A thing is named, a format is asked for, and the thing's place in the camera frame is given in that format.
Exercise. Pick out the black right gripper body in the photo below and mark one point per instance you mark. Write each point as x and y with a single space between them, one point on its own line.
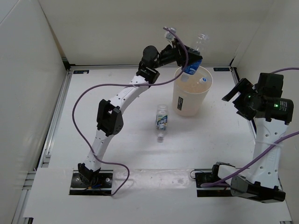
244 102

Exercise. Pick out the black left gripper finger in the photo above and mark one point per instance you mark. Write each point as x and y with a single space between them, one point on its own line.
189 49
194 60

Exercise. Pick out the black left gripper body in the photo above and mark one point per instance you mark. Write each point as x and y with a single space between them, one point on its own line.
172 55

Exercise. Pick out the blue label clear water bottle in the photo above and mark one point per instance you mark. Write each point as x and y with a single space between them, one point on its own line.
198 45

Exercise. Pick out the clear unlabelled plastic bottle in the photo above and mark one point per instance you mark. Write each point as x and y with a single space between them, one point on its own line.
198 85

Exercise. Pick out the green white label water bottle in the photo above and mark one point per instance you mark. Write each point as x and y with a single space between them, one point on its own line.
161 122

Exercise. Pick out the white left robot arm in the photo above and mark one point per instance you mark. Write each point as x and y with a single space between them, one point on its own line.
109 116

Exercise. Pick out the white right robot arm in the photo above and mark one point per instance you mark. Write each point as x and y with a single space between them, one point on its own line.
261 102

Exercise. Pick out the cream plastic bin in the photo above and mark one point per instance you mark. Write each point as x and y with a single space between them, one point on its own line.
185 103

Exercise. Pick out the blue corner sticker right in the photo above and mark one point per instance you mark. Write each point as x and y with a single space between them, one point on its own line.
221 69

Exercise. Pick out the blue corner sticker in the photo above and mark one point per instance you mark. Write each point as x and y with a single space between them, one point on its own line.
221 69
80 71

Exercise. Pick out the blue corner sticker left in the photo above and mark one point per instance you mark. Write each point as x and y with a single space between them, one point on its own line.
80 71

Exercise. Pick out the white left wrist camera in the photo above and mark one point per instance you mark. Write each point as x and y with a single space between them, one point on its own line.
169 34

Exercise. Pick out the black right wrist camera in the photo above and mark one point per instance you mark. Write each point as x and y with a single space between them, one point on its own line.
270 85

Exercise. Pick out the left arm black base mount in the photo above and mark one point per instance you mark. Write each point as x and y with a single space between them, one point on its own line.
100 186

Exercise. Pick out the aluminium table edge rail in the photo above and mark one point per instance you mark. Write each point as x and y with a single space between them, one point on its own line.
44 159

